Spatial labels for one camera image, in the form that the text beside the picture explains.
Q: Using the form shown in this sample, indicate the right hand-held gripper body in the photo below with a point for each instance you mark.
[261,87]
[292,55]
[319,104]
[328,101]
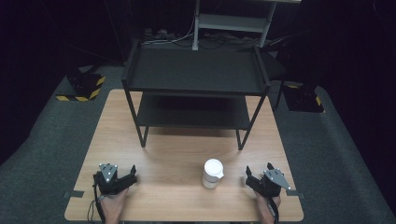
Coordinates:
[275,180]

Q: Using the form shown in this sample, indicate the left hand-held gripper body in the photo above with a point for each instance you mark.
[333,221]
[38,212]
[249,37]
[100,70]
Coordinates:
[108,174]

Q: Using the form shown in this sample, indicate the person's right hand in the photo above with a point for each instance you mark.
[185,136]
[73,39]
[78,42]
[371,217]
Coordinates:
[264,210]

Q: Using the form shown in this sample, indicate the person's left hand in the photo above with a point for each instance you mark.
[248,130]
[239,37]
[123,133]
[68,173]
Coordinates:
[112,207]

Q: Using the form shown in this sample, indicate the grey tape strip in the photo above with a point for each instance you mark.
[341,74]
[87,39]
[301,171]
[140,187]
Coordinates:
[294,193]
[74,194]

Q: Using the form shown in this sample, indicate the white cup with lid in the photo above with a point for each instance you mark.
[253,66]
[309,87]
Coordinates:
[212,171]

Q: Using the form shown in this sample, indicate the black yellow striped block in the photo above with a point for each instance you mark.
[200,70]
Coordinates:
[84,85]
[303,99]

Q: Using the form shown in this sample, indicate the black two-tier metal rack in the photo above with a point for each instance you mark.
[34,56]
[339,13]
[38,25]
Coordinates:
[196,70]

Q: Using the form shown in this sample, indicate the dark power strip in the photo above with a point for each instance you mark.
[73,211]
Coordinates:
[158,32]

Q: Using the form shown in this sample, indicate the grey metal stand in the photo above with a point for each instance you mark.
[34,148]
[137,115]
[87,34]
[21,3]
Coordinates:
[232,23]

